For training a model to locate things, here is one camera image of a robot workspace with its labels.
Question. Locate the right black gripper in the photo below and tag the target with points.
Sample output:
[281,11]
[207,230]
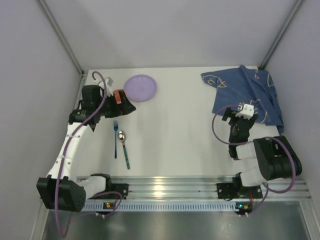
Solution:
[240,120]

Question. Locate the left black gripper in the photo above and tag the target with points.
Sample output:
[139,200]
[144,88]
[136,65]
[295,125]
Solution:
[120,101]

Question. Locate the orange plastic cup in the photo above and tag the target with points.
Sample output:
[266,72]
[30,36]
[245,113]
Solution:
[117,96]

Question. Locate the purple plastic plate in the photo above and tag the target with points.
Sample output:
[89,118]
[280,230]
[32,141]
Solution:
[140,88]

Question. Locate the blue fish-pattern cloth placemat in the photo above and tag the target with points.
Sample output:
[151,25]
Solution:
[239,86]

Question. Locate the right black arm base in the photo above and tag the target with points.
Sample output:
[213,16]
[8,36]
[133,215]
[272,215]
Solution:
[229,191]

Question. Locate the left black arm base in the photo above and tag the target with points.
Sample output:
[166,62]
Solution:
[122,188]

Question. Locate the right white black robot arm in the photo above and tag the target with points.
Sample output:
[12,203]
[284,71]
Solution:
[274,156]

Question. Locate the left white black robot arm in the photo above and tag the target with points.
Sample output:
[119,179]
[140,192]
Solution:
[60,189]

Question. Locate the blue metal fork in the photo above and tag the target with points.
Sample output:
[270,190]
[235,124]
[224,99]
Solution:
[115,128]

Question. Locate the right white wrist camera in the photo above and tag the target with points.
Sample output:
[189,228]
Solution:
[245,110]

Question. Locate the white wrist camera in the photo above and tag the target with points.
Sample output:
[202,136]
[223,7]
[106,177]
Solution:
[108,81]
[245,110]

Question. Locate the spoon with teal handle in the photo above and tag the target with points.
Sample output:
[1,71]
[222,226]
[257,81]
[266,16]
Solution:
[122,138]

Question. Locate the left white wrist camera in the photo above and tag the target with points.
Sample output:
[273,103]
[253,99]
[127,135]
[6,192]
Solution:
[108,81]

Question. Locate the aluminium mounting rail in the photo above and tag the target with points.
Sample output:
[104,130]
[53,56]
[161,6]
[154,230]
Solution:
[200,188]

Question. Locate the white slotted cable duct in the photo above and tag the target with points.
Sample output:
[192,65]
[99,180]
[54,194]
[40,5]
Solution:
[161,206]

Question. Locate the left aluminium frame post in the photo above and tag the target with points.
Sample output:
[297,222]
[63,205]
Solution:
[59,34]

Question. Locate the aluminium frame post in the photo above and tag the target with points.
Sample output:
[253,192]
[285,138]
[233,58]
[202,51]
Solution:
[289,19]
[59,34]

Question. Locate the right aluminium frame post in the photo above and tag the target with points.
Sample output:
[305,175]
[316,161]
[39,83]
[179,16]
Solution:
[289,19]

